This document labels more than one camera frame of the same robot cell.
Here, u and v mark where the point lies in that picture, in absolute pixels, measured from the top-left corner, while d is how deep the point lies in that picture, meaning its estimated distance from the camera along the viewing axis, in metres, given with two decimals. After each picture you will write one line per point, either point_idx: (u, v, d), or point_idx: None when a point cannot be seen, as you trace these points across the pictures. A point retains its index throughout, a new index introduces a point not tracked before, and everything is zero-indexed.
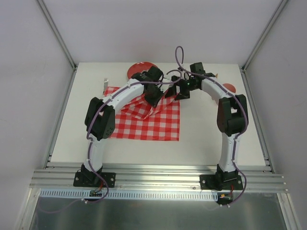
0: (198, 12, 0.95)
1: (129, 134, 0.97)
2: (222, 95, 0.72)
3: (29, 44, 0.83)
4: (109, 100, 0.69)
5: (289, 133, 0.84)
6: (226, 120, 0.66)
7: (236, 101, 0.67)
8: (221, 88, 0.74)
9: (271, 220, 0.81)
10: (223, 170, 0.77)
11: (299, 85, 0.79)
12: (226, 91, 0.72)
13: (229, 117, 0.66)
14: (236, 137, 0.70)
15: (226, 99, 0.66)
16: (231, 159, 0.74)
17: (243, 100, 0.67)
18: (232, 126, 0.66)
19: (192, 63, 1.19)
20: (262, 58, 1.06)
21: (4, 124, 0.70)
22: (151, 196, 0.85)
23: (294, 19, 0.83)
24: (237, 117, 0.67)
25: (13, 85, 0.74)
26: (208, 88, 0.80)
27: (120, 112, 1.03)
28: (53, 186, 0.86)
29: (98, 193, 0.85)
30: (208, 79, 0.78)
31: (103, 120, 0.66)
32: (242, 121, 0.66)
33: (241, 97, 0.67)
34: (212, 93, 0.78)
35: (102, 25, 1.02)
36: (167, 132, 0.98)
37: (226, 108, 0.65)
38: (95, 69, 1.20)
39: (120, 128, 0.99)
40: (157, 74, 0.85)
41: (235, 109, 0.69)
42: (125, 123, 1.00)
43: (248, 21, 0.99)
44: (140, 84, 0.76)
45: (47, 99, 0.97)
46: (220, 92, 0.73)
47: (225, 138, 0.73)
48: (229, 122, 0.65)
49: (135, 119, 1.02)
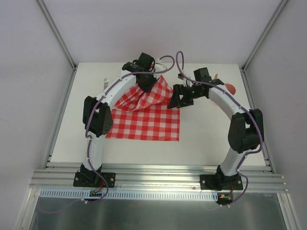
0: (199, 12, 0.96)
1: (129, 134, 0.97)
2: (235, 108, 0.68)
3: (29, 43, 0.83)
4: (103, 97, 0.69)
5: (289, 133, 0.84)
6: (240, 138, 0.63)
7: (251, 117, 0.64)
8: (233, 101, 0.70)
9: (271, 220, 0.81)
10: (225, 174, 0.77)
11: (299, 85, 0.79)
12: (239, 105, 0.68)
13: (243, 134, 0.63)
14: (246, 154, 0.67)
15: (241, 116, 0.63)
16: (235, 168, 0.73)
17: (259, 116, 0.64)
18: (246, 143, 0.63)
19: (192, 64, 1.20)
20: (262, 58, 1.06)
21: (4, 124, 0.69)
22: (151, 197, 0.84)
23: (294, 20, 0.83)
24: (251, 133, 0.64)
25: (13, 84, 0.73)
26: (216, 98, 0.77)
27: (120, 112, 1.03)
28: (53, 186, 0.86)
29: (98, 193, 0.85)
30: (217, 88, 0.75)
31: (99, 116, 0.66)
32: (256, 139, 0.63)
33: (256, 112, 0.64)
34: (221, 103, 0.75)
35: (102, 25, 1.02)
36: (166, 132, 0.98)
37: (241, 125, 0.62)
38: (95, 69, 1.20)
39: (120, 128, 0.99)
40: (147, 62, 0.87)
41: (249, 123, 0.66)
42: (125, 123, 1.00)
43: (248, 22, 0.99)
44: (131, 75, 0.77)
45: (47, 99, 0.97)
46: (232, 106, 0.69)
47: (233, 152, 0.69)
48: (243, 140, 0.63)
49: (135, 119, 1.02)
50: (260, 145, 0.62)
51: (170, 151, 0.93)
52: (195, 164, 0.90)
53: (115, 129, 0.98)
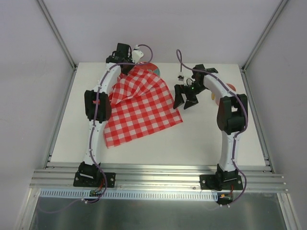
0: (199, 12, 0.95)
1: (136, 134, 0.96)
2: (224, 93, 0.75)
3: (28, 43, 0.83)
4: (100, 87, 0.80)
5: (289, 132, 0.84)
6: (226, 120, 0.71)
7: (238, 100, 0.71)
8: (223, 86, 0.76)
9: (271, 220, 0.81)
10: (223, 170, 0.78)
11: (299, 85, 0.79)
12: (227, 90, 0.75)
13: (229, 116, 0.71)
14: (235, 135, 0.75)
15: (228, 99, 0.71)
16: (230, 158, 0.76)
17: (244, 100, 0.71)
18: (232, 124, 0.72)
19: (192, 64, 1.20)
20: (262, 58, 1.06)
21: (4, 124, 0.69)
22: (151, 197, 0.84)
23: (294, 20, 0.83)
24: (237, 116, 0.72)
25: (13, 84, 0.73)
26: (209, 85, 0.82)
27: (119, 118, 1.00)
28: (53, 186, 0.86)
29: (98, 193, 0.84)
30: (211, 75, 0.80)
31: (102, 105, 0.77)
32: (242, 120, 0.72)
33: (242, 97, 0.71)
34: (213, 89, 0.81)
35: (102, 24, 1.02)
36: (169, 119, 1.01)
37: (228, 107, 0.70)
38: (95, 69, 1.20)
39: (124, 131, 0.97)
40: (125, 50, 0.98)
41: (235, 107, 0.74)
42: (127, 125, 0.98)
43: (248, 22, 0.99)
44: (116, 65, 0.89)
45: (47, 99, 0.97)
46: (222, 90, 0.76)
47: (225, 135, 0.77)
48: (229, 121, 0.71)
49: (135, 118, 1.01)
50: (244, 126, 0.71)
51: (170, 150, 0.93)
52: (195, 163, 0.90)
53: (120, 134, 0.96)
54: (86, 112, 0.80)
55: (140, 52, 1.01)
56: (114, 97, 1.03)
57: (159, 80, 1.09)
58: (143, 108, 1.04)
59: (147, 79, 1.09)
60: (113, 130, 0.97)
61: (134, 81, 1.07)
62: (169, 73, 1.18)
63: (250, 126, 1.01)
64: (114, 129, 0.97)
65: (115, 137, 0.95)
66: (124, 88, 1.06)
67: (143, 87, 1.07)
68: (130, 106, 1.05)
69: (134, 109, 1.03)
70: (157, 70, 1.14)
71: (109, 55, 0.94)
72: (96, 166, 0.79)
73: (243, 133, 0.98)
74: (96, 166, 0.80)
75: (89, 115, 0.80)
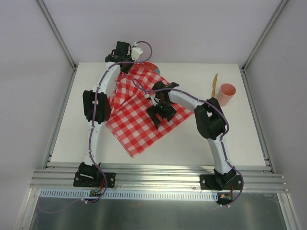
0: (199, 12, 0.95)
1: (156, 135, 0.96)
2: (194, 103, 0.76)
3: (29, 44, 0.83)
4: (99, 88, 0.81)
5: (289, 133, 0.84)
6: (207, 127, 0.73)
7: (209, 105, 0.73)
8: (191, 96, 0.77)
9: (271, 220, 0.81)
10: (221, 173, 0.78)
11: (300, 85, 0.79)
12: (196, 99, 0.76)
13: (208, 122, 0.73)
14: (221, 138, 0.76)
15: (201, 108, 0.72)
16: (225, 160, 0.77)
17: (215, 102, 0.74)
18: (214, 129, 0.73)
19: (192, 64, 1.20)
20: (262, 58, 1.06)
21: (4, 124, 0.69)
22: (151, 196, 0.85)
23: (295, 19, 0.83)
24: (214, 120, 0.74)
25: (13, 84, 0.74)
26: (177, 99, 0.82)
27: (133, 125, 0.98)
28: (53, 186, 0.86)
29: (98, 193, 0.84)
30: (175, 91, 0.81)
31: (101, 105, 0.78)
32: (221, 122, 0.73)
33: (212, 100, 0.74)
34: (183, 103, 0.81)
35: (102, 24, 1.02)
36: (181, 113, 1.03)
37: (203, 115, 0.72)
38: (95, 69, 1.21)
39: (143, 136, 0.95)
40: (124, 49, 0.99)
41: (210, 111, 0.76)
42: (145, 130, 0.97)
43: (249, 21, 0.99)
44: (115, 64, 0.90)
45: (47, 99, 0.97)
46: (192, 101, 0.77)
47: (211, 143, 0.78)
48: (211, 127, 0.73)
49: (148, 120, 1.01)
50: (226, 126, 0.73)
51: (170, 150, 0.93)
52: (195, 163, 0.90)
53: (140, 141, 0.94)
54: (85, 113, 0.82)
55: (139, 49, 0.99)
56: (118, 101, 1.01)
57: (159, 78, 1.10)
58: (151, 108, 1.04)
59: (147, 78, 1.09)
60: (132, 138, 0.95)
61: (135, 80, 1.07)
62: (169, 73, 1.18)
63: (250, 126, 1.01)
64: (131, 136, 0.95)
65: (137, 144, 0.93)
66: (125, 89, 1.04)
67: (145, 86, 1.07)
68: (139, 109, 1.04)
69: (145, 114, 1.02)
70: (157, 70, 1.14)
71: (109, 54, 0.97)
72: (96, 166, 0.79)
73: (243, 133, 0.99)
74: (96, 166, 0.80)
75: (88, 116, 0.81)
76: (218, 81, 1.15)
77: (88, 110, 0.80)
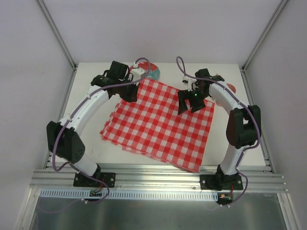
0: (199, 12, 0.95)
1: (202, 141, 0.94)
2: (234, 104, 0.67)
3: (29, 43, 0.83)
4: (68, 121, 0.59)
5: (289, 133, 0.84)
6: (237, 133, 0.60)
7: (248, 112, 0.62)
8: (232, 97, 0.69)
9: (271, 220, 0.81)
10: (225, 173, 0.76)
11: (300, 85, 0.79)
12: (238, 101, 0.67)
13: (240, 130, 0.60)
14: (244, 150, 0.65)
15: (238, 111, 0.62)
16: (234, 166, 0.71)
17: (257, 112, 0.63)
18: (243, 139, 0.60)
19: (192, 64, 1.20)
20: (262, 58, 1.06)
21: (5, 125, 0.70)
22: (151, 197, 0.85)
23: (294, 20, 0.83)
24: (248, 129, 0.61)
25: (13, 84, 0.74)
26: (218, 96, 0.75)
27: (175, 143, 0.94)
28: (53, 186, 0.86)
29: (98, 193, 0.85)
30: (218, 85, 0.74)
31: (68, 144, 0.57)
32: (254, 134, 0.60)
33: (254, 108, 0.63)
34: (223, 101, 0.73)
35: (102, 25, 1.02)
36: (206, 109, 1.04)
37: (238, 120, 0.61)
38: (95, 69, 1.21)
39: (193, 148, 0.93)
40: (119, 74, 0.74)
41: (247, 120, 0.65)
42: (189, 142, 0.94)
43: (248, 22, 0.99)
44: (101, 91, 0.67)
45: (47, 99, 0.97)
46: (231, 101, 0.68)
47: (232, 148, 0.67)
48: (241, 135, 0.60)
49: (186, 131, 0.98)
50: (257, 140, 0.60)
51: None
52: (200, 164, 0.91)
53: (193, 154, 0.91)
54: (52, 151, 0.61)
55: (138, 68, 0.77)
56: (139, 128, 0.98)
57: (149, 81, 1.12)
58: (177, 118, 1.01)
59: (155, 91, 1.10)
60: (185, 155, 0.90)
61: (141, 97, 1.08)
62: (169, 74, 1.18)
63: None
64: (164, 148, 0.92)
65: (193, 159, 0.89)
66: (135, 115, 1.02)
67: (153, 100, 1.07)
68: (134, 113, 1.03)
69: (179, 127, 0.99)
70: (157, 70, 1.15)
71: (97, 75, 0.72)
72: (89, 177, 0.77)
73: None
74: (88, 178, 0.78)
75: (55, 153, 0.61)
76: None
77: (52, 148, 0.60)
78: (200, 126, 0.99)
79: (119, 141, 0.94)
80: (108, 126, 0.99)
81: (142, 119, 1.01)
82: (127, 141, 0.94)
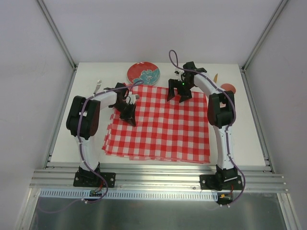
0: (199, 12, 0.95)
1: (204, 131, 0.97)
2: (213, 90, 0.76)
3: (29, 42, 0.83)
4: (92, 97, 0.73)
5: (289, 132, 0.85)
6: (215, 114, 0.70)
7: (225, 95, 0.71)
8: (211, 84, 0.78)
9: (271, 220, 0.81)
10: (221, 167, 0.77)
11: (300, 85, 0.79)
12: (216, 87, 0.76)
13: (218, 110, 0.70)
14: (226, 129, 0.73)
15: (216, 95, 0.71)
16: (226, 155, 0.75)
17: (231, 96, 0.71)
18: (221, 119, 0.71)
19: None
20: (262, 58, 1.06)
21: (4, 125, 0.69)
22: (151, 196, 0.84)
23: (294, 20, 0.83)
24: (225, 110, 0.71)
25: (13, 84, 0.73)
26: (199, 84, 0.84)
27: (182, 142, 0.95)
28: (53, 186, 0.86)
29: (98, 193, 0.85)
30: (200, 74, 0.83)
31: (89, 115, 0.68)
32: (230, 115, 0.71)
33: (229, 92, 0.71)
34: (203, 88, 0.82)
35: (101, 25, 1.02)
36: (198, 100, 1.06)
37: (216, 103, 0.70)
38: (94, 69, 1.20)
39: (198, 140, 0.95)
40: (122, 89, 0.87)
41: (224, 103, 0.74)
42: (193, 135, 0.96)
43: (248, 21, 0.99)
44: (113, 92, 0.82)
45: (47, 98, 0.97)
46: (210, 88, 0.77)
47: (217, 132, 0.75)
48: (218, 116, 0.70)
49: (187, 125, 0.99)
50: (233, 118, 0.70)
51: None
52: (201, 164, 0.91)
53: (200, 146, 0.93)
54: (68, 127, 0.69)
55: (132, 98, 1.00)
56: (141, 135, 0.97)
57: (138, 86, 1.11)
58: (175, 116, 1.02)
59: (146, 95, 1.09)
60: (193, 149, 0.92)
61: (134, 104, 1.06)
62: (169, 73, 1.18)
63: (250, 126, 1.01)
64: (171, 147, 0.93)
65: (201, 152, 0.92)
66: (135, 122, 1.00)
67: (147, 104, 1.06)
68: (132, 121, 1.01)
69: (181, 123, 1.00)
70: (157, 70, 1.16)
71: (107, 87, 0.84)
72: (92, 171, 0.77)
73: (243, 134, 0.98)
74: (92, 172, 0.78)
75: (71, 128, 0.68)
76: (218, 81, 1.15)
77: (70, 120, 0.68)
78: (198, 118, 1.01)
79: (124, 152, 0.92)
80: (109, 139, 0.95)
81: (141, 125, 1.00)
82: (133, 150, 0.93)
